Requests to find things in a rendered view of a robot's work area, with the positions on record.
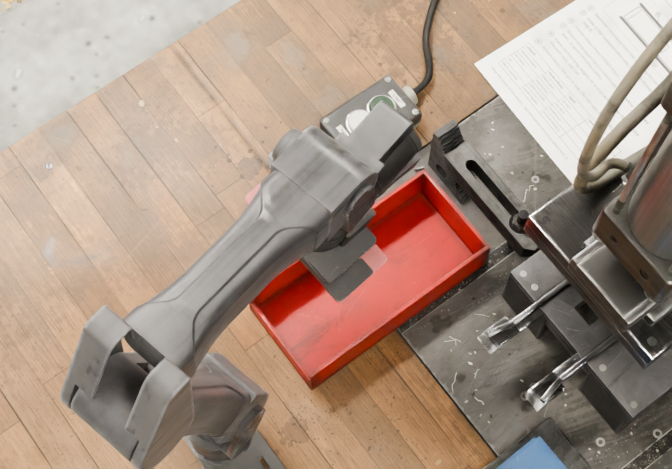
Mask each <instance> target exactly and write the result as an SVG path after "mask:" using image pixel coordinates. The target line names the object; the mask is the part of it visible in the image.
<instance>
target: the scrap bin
mask: <svg viewBox="0 0 672 469"><path fill-rule="evenodd" d="M372 209H373V210H374V211H375V212H376V215H375V216H374V217H373V219H372V220H371V221H370V223H369V224H368V226H367V228H368V229H369V230H370V231H371V232H372V233H373V234H374V236H375V237H376V243H375V244H376V245H377V246H378V247H379V248H380V249H381V250H382V252H383V253H384V254H385V255H386V257H387V261H386V262H385V263H384V264H383V265H382V266H381V267H380V268H379V269H378V270H377V271H376V272H374V273H373V274H372V275H371V276H370V277H369V278H368V279H367V280H366V281H364V282H363V283H362V284H361V285H360V286H359V287H358V288H357V289H356V290H354V291H353V292H352V293H351V294H350V295H349V296H348V297H347V298H346V299H344V300H343V301H342V302H339V303H338V302H336V301H335V300H334V299H333V298H332V297H331V296H330V295H329V293H328V292H327V291H326V290H325V288H324V286H323V285H322V284H321V283H320V282H319V281H318V280H317V279H316V278H315V276H314V275H313V274H312V273H311V272H310V271H309V270H308V269H307V268H306V266H305V265H304V264H303V263H302V262H301V261H300V260H299V259H298V260H297V261H296V262H294V263H293V264H291V265H290V266H289V267H288V268H286V269H285V270H284V271H283V272H281V273H280V274H279V275H278V276H277V277H276V278H275V279H274V280H272V281H271V282H270V283H269V284H268V285H267V286H266V287H265V288H264V289H263V290H262V291H261V293H260V294H259V295H258V296H257V297H256V298H255V299H254V300H253V301H252V302H251V303H250V304H249V305H250V309H251V311H252V312H253V313H254V315H255V316H256V317H257V319H258V320H259V321H260V323H261V324H262V325H263V327H264V328H265V329H266V331H267V332H268V333H269V335H270V336H271V337H272V339H273V340H274V341H275V343H276V344H277V345H278V347H279V348H280V349H281V350H282V352H283V353H284V354H285V356H286V357H287V358H288V360H289V361H290V362H291V364H292V365H293V366H294V368H295V369H296V370H297V372H298V373H299V374H300V376H301V377H302V378H303V380H304V381H305V382H306V384H307V385H308V386H309V388H310V389H311V390H314V389H315V388H316V387H318V386H319V385H321V384H322V383H323V382H325V381H326V380H327V379H329V378H330V377H331V376H333V375H334V374H336V373H337V372H338V371H340V370H341V369H342V368H344V367H345V366H347V365H348V364H349V363H351V362H352V361H353V360H355V359H356V358H358V357H359V356H360V355H362V354H363V353H364V352H366V351H367V350H369V349H370V348H371V347H373V346H374V345H375V344H377V343H378V342H379V341H381V340H382V339H384V338H385V337H386V336H388V335H389V334H390V333H392V332H393V331H395V330H396V329H397V328H399V327H400V326H401V325H403V324H404V323H406V322H407V321H408V320H410V319H411V318H412V317H414V316H415V315H416V314H418V313H419V312H421V311H422V310H423V309H425V308H426V307H427V306H429V305H430V304H432V303H433V302H434V301H436V300H437V299H438V298H440V297H441V296H443V295H444V294H445V293H447V292H448V291H449V290H451V289H452V288H454V287H455V286H456V285H458V284H459V283H460V282H462V281H463V280H464V279H466V278H467V277H469V276H470V275H471V274H473V273H474V272H475V271H477V270H478V269H480V268H481V267H482V266H484V265H485V262H486V259H487V256H488V253H489V251H490V248H491V247H490V246H489V244H488V243H487V242H486V241H485V240H484V238H483V237H482V236H481V235H480V234H479V232H478V231H477V230H476V229H475V228H474V227H473V225H472V224H471V223H470V222H469V221H468V219H467V218H466V217H465V216H464V215H463V213H462V212H461V211H460V210H459V209H458V208H457V206H456V205H455V204H454V203H453V202H452V200H451V199H450V198H449V197H448V196H447V194H446V193H445V192H444V191H443V190H442V189H441V187H440V186H439V185H438V184H437V183H436V181H435V180H434V179H433V178H432V177H431V175H430V174H429V173H428V172H427V171H426V170H425V169H423V170H422V171H420V172H419V173H418V174H416V175H415V176H413V177H412V178H410V179H409V180H408V181H406V182H405V183H403V184H402V185H400V186H399V187H398V188H396V189H395V190H393V191H392V192H390V193H389V194H388V195H386V196H385V197H383V198H382V199H380V200H379V201H378V202H376V203H375V204H374V205H373V206H372ZM375 244H374V245H375Z"/></svg>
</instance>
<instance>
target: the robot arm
mask: <svg viewBox="0 0 672 469"><path fill-rule="evenodd" d="M413 127H414V123H413V122H412V121H410V120H409V119H408V118H406V117H405V116H404V115H402V114H401V113H400V112H398V111H397V110H396V109H394V108H393V107H392V106H390V105H389V104H388V103H386V102H385V101H384V100H381V101H380V102H379V103H378V104H377V105H376V106H375V107H374V108H373V109H372V110H371V111H370V113H369V114H368V115H367V116H366V117H365V118H364V119H363V120H362V121H361V122H360V124H359V125H358V126H357V127H356V128H355V129H354V130H353V131H352V132H351V134H350V135H349V136H347V135H346V134H344V133H343V132H341V133H340V134H339V135H338V136H337V137H336V138H335V139H333V138H331V137H330V136H329V135H327V134H326V133H325V132H324V131H322V130H321V129H320V128H318V127H317V126H314V127H311V128H309V129H308V130H306V131H305V132H304V133H303V132H302V131H298V130H297V129H291V130H289V131H288V132H287V133H286V134H285V135H284V136H283V137H282V138H281V139H280V140H279V142H278V143H277V144H276V146H275V148H274V150H273V153H272V158H273V163H272V164H271V169H270V174H269V175H267V176H266V177H265V178H264V179H263V180H262V181H261V182H260V183H259V184H258V185H257V186H256V187H255V188H254V189H252V190H251V191H250V192H249V193H248V194H247V195H246V197H245V201H246V203H247V204H248V207H247V208H246V209H245V211H244V212H243V213H242V215H241V216H240V217H239V218H238V219H237V221H236V222H235V223H234V224H233V225H232V226H231V227H230V228H229V229H228V230H227V231H226V232H225V233H224V234H223V235H222V236H221V237H220V238H219V239H218V240H217V241H216V242H215V243H214V244H213V245H212V246H211V247H210V248H209V249H208V250H207V251H206V252H205V253H204V254H203V255H202V256H201V257H200V258H199V259H198V260H197V261H196V262H195V263H194V264H193V265H192V266H191V267H190V268H189V269H188V270H187V271H186V272H185V273H184V274H183V275H181V276H180V277H179V278H178V279H177V280H176V281H174V282H173V283H172V284H171V285H170V286H168V287H167V288H166V289H164V290H163V291H162V292H160V293H159V294H157V295H156V296H154V297H153V298H151V299H150V300H148V301H147V302H145V303H144V304H142V305H138V306H136V307H135V308H134V309H133V310H132V311H131V312H130V313H129V314H128V315H127V316H126V317H125V318H124V319H123V320H122V319H121V318H120V317H119V316H118V315H117V314H115V313H114V312H113V311H112V310H111V309H110V308H109V307H107V306H106V305H104V306H102V307H101V308H100V309H99V310H98V311H97V312H96V313H95V314H94V315H93V316H92V317H91V318H90V319H89V320H88V322H87V323H86V324H85V326H84V328H83V330H82V332H81V335H80V338H79V341H78V344H77V347H76V349H75V352H74V355H73V358H72V361H71V364H70V367H69V370H68V373H67V375H66V378H65V381H64V384H63V387H62V390H61V393H60V400H61V401H62V402H63V403H64V404H65V405H66V406H67V407H68V408H69V409H71V410H73V411H74V412H75V413H76V414H77V415H78V416H79V417H80V418H81V419H83V420H84V421H85V422H86V423H87V424H88V425H89V426H90V427H91V428H93V429H94V430H95V431H96V432H97V433H98V434H99V435H100V436H102V437H103V438H104V439H105V440H106V441H107V442H108V443H109V444H110V445H112V446H113V447H114V448H115V449H116V450H117V451H118V452H119V453H120V454H122V455H123V456H124V457H125V458H126V459H127V460H128V461H129V462H130V463H131V464H132V465H133V466H134V467H135V468H136V469H153V468H154V467H155V466H157V465H158V464H159V463H160V462H161V461H162V460H163V459H164V458H165V457H166V456H167V455H168V454H169V453H170V452H171V451H172V450H173V449H174V448H175V447H176V445H177V444H178V443H179V442H180V440H181V439H182V438H183V439H184V440H185V441H186V443H187V444H188V446H189V447H190V449H191V450H192V451H193V453H194V454H195V456H196V457H197V458H198V460H199V461H200V463H201V464H202V466H203V467H204V468H205V469H265V468H264V467H263V465H262V464H261V463H260V461H259V460H260V459H261V458H263V459H264V460H265V461H266V462H267V464H268V465H269V469H285V467H284V466H283V464H282V463H281V462H280V460H279V459H278V458H277V456H276V455H275V453H274V452H273V451H272V449H271V448H270V447H269V445H268V444H267V443H266V441H265V440H264V438H263V437H262V436H261V434H260V433H259V432H258V430H257V427H258V425H259V423H260V422H261V420H262V418H263V416H264V414H265V412H266V409H265V408H263V407H264V405H265V404H266V402H267V400H268V397H269V394H268V393H267V392H265V391H264V390H263V389H262V388H261V387H260V386H258V385H257V384H256V383H255V382H254V381H252V380H251V379H250V378H249V377H248V376H247V375H245V374H244V373H243V372H242V371H241V370H240V369H238V368H237V367H236V366H235V365H234V364H232V363H231V362H230V361H229V360H228V359H227V358H225V357H224V356H223V355H222V354H221V353H208V354H207V352H208V351H209V349H210V348H211V346H212V345H213V344H214V342H215V341H216V340H217V339H218V337H219V336H220V335H221V334H222V332H223V331H224V330H225V329H226V328H227V327H228V326H229V325H230V324H231V322H232V321H233V320H234V319H235V318H236V317H237V316H238V315H239V314H240V313H241V312H242V311H243V310H244V309H245V308H246V307H247V306H248V305H249V304H250V303H251V302H252V301H253V300H254V299H255V298H256V297H257V296H258V295H259V294H260V293H261V291H262V290H263V289H264V288H265V287H266V286H267V285H268V284H269V283H270V282H271V281H272V280H274V279H275V278H276V277H277V276H278V275H279V274H280V273H281V272H283V271H284V270H285V269H286V268H288V267H289V266H290V265H291V264H293V263H294V262H296V261H297V260H298V259H299V260H300V261H301V262H302V263H303V264H304V265H305V266H306V268H307V269H308V270H309V271H310V272H311V273H312V274H313V275H314V276H315V278H316V279H317V280H318V281H319V282H320V283H321V284H322V285H323V286H324V288H325V290H326V291H327V292H328V293H329V295H330V296H331V297H332V298H333V299H334V300H335V301H336V302H338V303H339V302H342V301H343V300H344V299H346V298H347V297H348V296H349V295H350V294H351V293H352V292H353V291H354V290H356V289H357V288H358V287H359V286H360V285H361V284H362V283H363V282H364V281H366V280H367V279H368V278H369V277H370V276H371V275H372V274H373V273H374V272H376V271H377V270H378V269H379V268H380V267H381V266H382V265H383V264H384V263H385V262H386V261H387V257H386V255H385V254H384V253H383V252H382V250H381V249H380V248H379V247H378V246H377V245H376V244H375V243H376V237H375V236H374V234H373V233H372V232H371V231H370V230H369V229H368V228H367V226H368V224H369V223H370V221H371V220H372V219H373V217H374V216H375V215H376V212H375V211H374V210H373V209H372V206H373V205H374V204H375V200H376V199H377V198H378V197H380V196H381V195H382V194H384V193H385V192H386V191H387V190H388V189H389V188H390V187H391V186H392V185H393V184H394V183H395V182H396V181H397V180H399V179H400V178H401V177H402V176H404V175H405V174H406V173H407V172H409V171H410V170H411V169H413V168H414V167H415V165H416V164H417V163H418V161H419V160H420V159H421V156H420V155H419V154H418V153H417V152H418V151H419V150H420V149H421V148H422V142H421V140H420V138H419V136H418V135H417V133H416V132H415V131H414V129H413ZM374 244H375V245H374ZM123 337H124V339H125V341H126V342H127V343H128V345H129V346H130V347H131V348H132V349H133V350H134V351H136V352H124V351H123V347H122V342H121V339H122V338H123ZM206 354H207V355H206ZM205 355H206V356H205Z"/></svg>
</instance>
